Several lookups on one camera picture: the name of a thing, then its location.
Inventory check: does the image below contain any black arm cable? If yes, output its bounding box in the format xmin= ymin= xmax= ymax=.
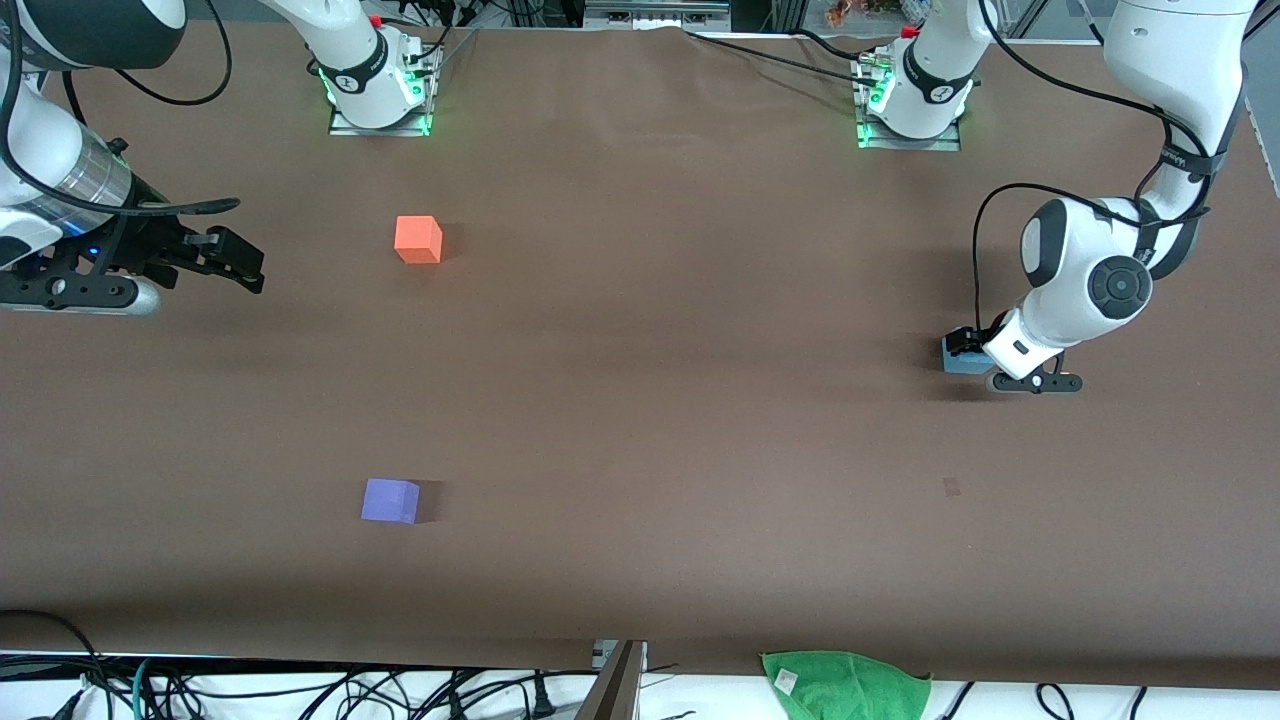
xmin=0 ymin=0 xmax=241 ymax=216
xmin=973 ymin=0 xmax=1246 ymax=336

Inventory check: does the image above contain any blue foam block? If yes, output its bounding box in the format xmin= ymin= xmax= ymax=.
xmin=943 ymin=336 xmax=996 ymax=377

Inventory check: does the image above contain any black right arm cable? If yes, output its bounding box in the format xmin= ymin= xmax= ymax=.
xmin=0 ymin=0 xmax=241 ymax=216

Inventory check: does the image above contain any green cloth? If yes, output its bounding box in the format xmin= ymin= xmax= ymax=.
xmin=760 ymin=650 xmax=934 ymax=720

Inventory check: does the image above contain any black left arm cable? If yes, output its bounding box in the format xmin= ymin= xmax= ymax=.
xmin=973 ymin=0 xmax=1246 ymax=336

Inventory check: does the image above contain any orange foam block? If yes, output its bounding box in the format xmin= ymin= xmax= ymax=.
xmin=394 ymin=215 xmax=444 ymax=265

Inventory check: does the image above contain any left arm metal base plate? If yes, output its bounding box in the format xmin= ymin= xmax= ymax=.
xmin=853 ymin=55 xmax=964 ymax=153

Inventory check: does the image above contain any brown table cover sheet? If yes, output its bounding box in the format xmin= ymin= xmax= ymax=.
xmin=0 ymin=20 xmax=1280 ymax=691

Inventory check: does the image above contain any purple foam block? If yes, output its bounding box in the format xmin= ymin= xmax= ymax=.
xmin=361 ymin=478 xmax=421 ymax=525

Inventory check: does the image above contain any grey metal post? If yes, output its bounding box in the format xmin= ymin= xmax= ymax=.
xmin=575 ymin=640 xmax=648 ymax=720

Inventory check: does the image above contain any short black table cable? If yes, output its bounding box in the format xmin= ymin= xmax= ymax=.
xmin=790 ymin=28 xmax=881 ymax=63

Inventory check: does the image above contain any long black table cable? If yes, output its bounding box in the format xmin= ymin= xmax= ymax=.
xmin=685 ymin=30 xmax=881 ymax=86

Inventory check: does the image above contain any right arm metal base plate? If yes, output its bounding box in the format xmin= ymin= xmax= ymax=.
xmin=328 ymin=40 xmax=441 ymax=138

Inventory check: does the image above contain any black looped floor cable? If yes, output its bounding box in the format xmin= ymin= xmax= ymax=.
xmin=0 ymin=608 xmax=106 ymax=720

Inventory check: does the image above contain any aluminium frame bar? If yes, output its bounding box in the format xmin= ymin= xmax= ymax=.
xmin=583 ymin=0 xmax=733 ymax=31

